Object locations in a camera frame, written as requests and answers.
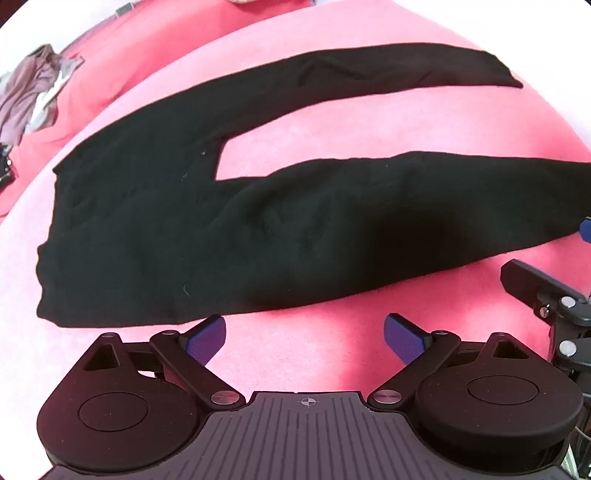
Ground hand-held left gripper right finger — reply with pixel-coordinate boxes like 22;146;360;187
368;313;530;409

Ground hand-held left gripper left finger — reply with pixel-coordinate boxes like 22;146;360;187
83;315;246;409

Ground black pants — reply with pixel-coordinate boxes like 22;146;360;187
36;42;591;328

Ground pink fleece blanket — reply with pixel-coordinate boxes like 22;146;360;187
0;0;591;480

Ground black studded bag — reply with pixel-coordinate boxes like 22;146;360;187
0;145;16;186

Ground white garment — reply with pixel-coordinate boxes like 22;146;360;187
28;55;86;132

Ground red bed cover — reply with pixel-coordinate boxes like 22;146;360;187
0;0;324;227

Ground mauve garment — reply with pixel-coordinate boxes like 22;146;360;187
0;44;70;145

